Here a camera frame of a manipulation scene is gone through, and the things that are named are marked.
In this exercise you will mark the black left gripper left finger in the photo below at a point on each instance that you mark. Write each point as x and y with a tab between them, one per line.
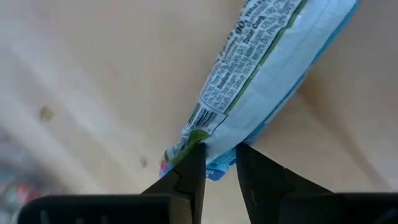
93	211

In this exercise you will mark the blue granola bar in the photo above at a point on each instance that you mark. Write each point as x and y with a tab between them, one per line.
264	77

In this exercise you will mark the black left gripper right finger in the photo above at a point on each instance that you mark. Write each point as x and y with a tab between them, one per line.
295	205

